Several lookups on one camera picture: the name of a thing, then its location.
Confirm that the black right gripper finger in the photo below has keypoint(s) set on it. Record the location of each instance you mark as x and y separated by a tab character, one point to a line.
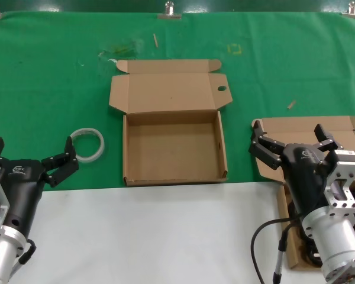
264	149
325	137

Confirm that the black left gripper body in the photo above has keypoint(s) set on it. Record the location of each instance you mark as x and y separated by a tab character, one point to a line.
20	189

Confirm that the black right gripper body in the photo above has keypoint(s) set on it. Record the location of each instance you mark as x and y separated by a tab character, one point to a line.
304	177

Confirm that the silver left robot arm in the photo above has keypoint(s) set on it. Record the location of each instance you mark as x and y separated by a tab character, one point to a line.
1	257

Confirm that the cardboard box with round hole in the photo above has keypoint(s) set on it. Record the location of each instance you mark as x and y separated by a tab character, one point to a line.
171	88

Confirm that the clear tape roll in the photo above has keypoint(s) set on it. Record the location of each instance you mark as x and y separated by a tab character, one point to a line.
100	145

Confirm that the short wood chip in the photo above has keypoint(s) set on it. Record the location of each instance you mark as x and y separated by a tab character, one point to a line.
291	104

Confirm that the green table cloth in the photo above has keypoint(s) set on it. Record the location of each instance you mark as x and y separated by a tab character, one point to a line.
47	88

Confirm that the small white plastic scrap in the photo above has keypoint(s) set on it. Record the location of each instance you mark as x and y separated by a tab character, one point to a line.
112	60

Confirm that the long thin wood stick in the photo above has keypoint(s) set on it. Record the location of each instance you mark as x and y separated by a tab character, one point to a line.
155	40

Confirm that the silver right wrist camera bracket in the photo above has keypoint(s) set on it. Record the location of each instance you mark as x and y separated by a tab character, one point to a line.
344	177

